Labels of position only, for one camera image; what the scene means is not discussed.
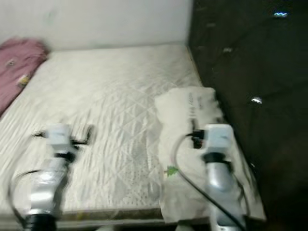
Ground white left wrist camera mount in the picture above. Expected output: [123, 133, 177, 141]
[46, 124, 78, 154]

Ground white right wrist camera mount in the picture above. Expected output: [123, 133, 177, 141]
[202, 123, 234, 160]

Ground black tufted headboard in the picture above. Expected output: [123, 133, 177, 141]
[188, 0, 308, 228]

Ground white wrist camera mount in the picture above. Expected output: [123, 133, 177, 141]
[46, 124, 78, 154]
[202, 123, 234, 160]

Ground purple blanket with bird print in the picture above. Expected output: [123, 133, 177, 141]
[0, 38, 50, 116]

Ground white quilted mattress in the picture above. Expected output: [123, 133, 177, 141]
[0, 44, 228, 225]

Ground white pillow with tree print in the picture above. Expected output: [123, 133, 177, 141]
[155, 87, 267, 225]

